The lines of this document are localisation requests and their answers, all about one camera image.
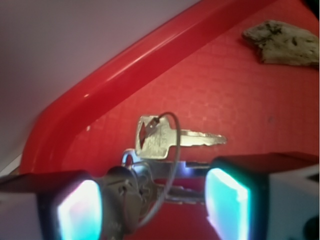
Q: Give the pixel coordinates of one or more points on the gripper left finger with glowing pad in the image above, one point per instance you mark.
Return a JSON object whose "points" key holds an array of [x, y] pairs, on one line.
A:
{"points": [[63, 205]]}

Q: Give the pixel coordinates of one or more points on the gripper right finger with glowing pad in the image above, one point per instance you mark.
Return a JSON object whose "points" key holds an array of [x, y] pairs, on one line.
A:
{"points": [[270, 196]]}

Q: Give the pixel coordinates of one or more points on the silver key bunch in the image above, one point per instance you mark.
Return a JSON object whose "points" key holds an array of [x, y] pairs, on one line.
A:
{"points": [[134, 191]]}

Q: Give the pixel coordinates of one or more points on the red plastic tray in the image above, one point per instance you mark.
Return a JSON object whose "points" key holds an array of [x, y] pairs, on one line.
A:
{"points": [[197, 66]]}

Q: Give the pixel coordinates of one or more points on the brown driftwood piece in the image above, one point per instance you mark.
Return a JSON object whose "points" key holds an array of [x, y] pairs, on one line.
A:
{"points": [[284, 44]]}

